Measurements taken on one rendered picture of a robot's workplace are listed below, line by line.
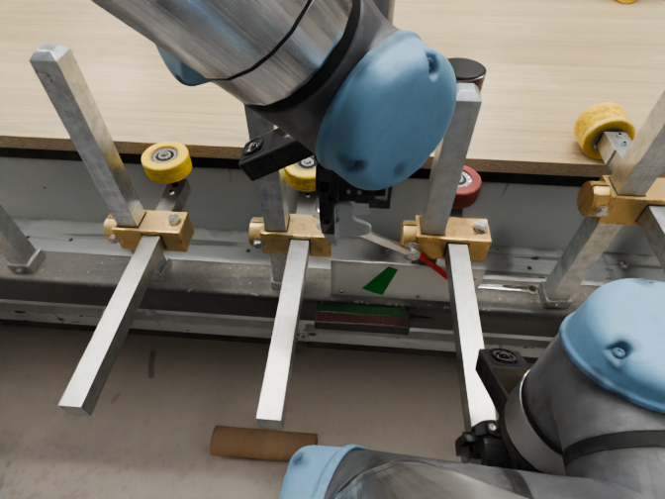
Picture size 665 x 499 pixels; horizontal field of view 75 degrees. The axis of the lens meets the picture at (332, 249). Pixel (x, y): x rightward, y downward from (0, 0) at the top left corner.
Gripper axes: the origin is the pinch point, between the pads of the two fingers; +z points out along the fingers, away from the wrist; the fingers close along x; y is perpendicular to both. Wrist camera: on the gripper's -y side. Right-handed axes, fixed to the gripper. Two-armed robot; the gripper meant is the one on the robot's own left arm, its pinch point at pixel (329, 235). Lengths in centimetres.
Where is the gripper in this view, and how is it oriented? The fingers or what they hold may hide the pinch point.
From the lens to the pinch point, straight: 56.9
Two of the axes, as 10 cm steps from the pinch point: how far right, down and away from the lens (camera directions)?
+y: 10.0, 0.6, -0.6
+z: 0.1, 6.5, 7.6
